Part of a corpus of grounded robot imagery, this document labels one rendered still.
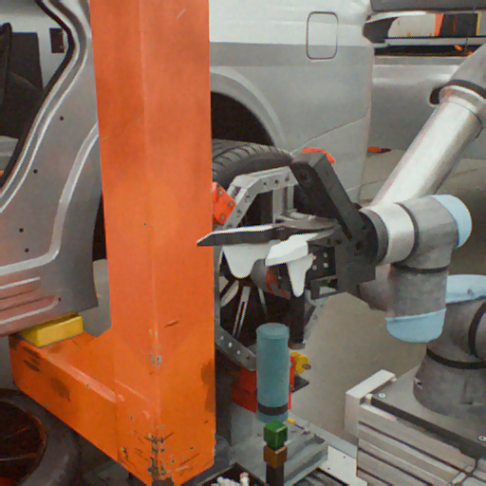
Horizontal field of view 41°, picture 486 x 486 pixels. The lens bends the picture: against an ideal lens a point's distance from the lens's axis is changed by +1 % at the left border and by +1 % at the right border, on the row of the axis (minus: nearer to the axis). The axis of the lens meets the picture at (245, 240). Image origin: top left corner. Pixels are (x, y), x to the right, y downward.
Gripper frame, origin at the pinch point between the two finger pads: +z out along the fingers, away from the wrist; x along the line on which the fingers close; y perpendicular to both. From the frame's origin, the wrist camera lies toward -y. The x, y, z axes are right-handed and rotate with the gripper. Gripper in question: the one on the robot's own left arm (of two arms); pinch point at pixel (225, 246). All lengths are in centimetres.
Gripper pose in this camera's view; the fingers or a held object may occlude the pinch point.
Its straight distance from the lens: 70.1
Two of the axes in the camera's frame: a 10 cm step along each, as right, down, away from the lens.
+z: -8.5, 1.6, -5.0
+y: 0.7, 9.8, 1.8
